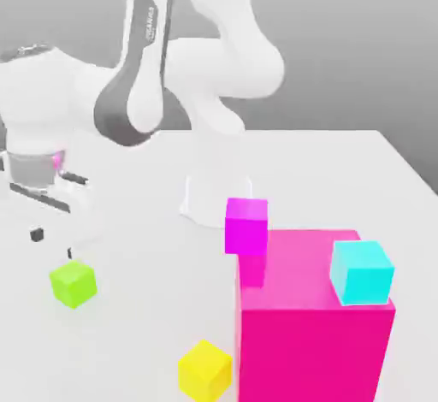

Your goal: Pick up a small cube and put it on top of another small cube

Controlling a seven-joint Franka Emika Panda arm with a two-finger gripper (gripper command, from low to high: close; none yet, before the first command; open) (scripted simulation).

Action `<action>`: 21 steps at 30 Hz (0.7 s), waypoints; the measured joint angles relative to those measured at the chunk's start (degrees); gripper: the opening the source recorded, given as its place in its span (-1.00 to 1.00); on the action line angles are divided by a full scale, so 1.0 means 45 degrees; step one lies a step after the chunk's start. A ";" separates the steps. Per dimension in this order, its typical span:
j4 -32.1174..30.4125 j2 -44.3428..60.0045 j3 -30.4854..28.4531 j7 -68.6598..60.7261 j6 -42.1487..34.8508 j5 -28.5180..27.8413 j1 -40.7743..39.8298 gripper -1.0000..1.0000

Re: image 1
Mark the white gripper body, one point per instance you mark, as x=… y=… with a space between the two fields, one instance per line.
x=41 y=198

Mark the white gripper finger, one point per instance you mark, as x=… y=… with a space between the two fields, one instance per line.
x=69 y=253
x=37 y=234

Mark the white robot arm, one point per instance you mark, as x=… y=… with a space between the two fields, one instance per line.
x=219 y=66

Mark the small green cube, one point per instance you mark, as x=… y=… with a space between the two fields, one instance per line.
x=72 y=284

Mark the small magenta cube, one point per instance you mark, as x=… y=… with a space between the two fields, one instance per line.
x=246 y=231

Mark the small yellow cube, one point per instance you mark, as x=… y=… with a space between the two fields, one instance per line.
x=204 y=371

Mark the small cyan cube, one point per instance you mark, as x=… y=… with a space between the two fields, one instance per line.
x=364 y=275

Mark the large pink box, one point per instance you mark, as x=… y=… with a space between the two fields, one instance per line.
x=308 y=350

